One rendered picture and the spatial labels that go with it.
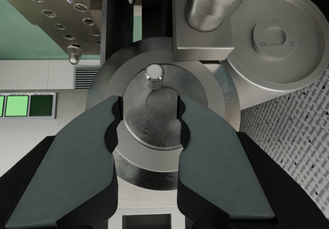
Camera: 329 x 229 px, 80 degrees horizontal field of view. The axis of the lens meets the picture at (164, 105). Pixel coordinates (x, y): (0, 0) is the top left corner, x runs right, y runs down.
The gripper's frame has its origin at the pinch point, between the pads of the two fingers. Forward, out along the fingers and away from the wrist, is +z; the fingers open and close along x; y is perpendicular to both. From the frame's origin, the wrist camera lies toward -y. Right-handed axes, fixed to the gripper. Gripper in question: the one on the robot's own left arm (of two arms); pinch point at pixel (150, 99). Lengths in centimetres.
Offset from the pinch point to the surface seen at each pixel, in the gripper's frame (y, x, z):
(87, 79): 107, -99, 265
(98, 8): -3.1, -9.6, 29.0
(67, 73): 100, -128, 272
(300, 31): -2.3, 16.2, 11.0
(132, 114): 3.1, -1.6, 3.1
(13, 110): 21, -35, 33
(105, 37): -1.6, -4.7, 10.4
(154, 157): 6.9, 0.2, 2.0
